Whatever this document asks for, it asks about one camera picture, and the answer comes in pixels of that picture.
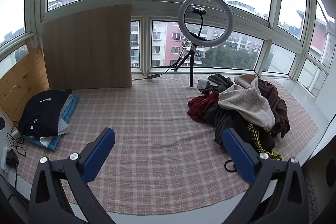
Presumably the black and yellow garment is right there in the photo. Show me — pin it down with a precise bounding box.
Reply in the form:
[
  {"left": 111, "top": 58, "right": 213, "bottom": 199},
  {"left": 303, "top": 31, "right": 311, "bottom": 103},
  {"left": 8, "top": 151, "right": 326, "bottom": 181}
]
[{"left": 245, "top": 123, "right": 283, "bottom": 161}]

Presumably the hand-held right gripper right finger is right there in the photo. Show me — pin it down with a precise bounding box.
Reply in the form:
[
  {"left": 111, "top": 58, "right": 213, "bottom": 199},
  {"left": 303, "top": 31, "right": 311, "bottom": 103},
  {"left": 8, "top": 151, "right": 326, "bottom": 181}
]
[{"left": 222, "top": 128, "right": 309, "bottom": 224}]

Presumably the black cord loop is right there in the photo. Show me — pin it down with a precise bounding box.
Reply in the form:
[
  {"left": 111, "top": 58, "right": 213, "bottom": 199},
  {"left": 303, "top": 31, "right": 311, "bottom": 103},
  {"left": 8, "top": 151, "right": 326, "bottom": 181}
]
[{"left": 224, "top": 160, "right": 239, "bottom": 172}]

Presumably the light grey garment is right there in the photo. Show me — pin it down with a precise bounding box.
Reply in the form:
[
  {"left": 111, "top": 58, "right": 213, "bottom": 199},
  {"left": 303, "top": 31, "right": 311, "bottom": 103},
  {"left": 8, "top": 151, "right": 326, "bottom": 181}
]
[{"left": 197, "top": 79, "right": 211, "bottom": 94}]

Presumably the pine wood panel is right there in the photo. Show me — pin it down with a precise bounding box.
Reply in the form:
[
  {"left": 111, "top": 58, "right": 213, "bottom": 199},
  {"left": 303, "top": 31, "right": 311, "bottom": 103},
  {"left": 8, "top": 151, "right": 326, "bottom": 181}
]
[{"left": 0, "top": 46, "right": 50, "bottom": 122}]

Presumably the dark grey garment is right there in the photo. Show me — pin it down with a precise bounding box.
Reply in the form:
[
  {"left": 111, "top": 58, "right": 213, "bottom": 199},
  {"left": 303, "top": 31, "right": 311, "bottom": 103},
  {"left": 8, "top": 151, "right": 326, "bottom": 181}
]
[{"left": 203, "top": 105, "right": 250, "bottom": 146}]

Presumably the pink plaid blanket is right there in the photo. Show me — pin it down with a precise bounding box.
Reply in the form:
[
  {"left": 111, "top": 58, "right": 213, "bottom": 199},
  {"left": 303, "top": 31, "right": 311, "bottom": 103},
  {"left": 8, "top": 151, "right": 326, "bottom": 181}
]
[{"left": 16, "top": 74, "right": 319, "bottom": 215}]

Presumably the black ring light cable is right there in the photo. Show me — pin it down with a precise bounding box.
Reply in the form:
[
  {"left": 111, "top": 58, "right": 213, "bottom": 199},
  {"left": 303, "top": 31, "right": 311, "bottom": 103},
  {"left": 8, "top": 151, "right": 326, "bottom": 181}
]
[{"left": 131, "top": 40, "right": 191, "bottom": 81}]

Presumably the white power strip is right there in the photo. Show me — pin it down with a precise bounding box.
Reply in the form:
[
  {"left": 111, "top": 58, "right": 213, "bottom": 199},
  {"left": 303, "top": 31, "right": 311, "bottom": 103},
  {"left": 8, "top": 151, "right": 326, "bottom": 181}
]
[{"left": 0, "top": 145, "right": 12, "bottom": 175}]

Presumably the white ring light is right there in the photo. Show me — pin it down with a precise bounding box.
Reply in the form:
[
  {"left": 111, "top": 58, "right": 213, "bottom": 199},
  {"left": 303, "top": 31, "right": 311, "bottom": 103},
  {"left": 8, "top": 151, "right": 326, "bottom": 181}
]
[{"left": 178, "top": 0, "right": 233, "bottom": 46}]

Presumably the black folded shirt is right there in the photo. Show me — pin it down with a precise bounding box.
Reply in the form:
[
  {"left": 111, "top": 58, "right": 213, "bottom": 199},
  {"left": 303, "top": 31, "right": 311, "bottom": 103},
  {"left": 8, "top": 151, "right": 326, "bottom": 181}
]
[{"left": 18, "top": 89, "right": 72, "bottom": 139}]

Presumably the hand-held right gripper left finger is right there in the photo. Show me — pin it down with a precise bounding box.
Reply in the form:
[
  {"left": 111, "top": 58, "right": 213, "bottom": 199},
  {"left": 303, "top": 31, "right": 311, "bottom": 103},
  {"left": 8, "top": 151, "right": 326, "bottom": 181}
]
[{"left": 28, "top": 127, "right": 116, "bottom": 224}]

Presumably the dark olive garment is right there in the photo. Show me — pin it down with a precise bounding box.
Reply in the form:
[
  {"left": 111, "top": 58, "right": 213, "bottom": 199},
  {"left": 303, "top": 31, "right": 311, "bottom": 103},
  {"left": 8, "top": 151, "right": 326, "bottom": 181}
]
[{"left": 207, "top": 73, "right": 235, "bottom": 90}]

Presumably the black tripod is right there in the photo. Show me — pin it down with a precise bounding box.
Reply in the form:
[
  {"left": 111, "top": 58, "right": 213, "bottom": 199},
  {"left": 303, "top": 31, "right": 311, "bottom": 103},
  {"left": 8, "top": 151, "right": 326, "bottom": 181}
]
[{"left": 181, "top": 42, "right": 200, "bottom": 87}]

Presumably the dark red garment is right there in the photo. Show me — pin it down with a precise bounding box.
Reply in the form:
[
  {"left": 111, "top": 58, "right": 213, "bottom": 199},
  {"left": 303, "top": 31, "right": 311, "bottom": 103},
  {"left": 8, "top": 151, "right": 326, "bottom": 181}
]
[{"left": 187, "top": 90, "right": 219, "bottom": 123}]

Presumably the black adapter cable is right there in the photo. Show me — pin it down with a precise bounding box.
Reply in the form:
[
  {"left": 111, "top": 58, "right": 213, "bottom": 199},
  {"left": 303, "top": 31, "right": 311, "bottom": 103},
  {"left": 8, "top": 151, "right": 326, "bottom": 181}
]
[{"left": 7, "top": 120, "right": 27, "bottom": 157}]

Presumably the black power adapter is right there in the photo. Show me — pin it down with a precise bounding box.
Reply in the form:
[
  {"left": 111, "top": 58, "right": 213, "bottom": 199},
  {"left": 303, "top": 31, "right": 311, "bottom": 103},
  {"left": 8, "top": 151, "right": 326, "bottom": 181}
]
[{"left": 6, "top": 149, "right": 19, "bottom": 168}]

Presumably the brown garment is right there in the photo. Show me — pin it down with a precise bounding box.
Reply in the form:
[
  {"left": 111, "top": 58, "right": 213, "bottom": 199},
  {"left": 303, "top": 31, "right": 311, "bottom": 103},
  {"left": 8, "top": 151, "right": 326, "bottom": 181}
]
[{"left": 257, "top": 79, "right": 290, "bottom": 138}]

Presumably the black gooseneck phone holder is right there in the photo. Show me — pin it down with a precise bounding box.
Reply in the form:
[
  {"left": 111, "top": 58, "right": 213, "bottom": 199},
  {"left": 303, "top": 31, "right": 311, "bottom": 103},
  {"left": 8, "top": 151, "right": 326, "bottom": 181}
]
[{"left": 191, "top": 5, "right": 208, "bottom": 39}]

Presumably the cream knit sweater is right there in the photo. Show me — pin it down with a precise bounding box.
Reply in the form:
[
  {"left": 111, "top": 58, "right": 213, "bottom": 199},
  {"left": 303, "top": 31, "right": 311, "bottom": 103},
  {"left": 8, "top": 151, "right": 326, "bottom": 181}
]
[{"left": 218, "top": 74, "right": 275, "bottom": 131}]

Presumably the blue folded garment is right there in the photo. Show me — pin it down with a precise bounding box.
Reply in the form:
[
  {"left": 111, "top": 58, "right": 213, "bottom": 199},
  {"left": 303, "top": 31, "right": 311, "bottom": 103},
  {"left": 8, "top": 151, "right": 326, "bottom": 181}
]
[{"left": 25, "top": 95, "right": 80, "bottom": 151}]

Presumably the light wooden board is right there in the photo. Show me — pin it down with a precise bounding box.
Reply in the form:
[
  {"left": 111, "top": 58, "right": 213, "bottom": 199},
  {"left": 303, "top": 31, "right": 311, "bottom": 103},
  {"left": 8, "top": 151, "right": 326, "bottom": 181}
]
[{"left": 42, "top": 4, "right": 132, "bottom": 90}]

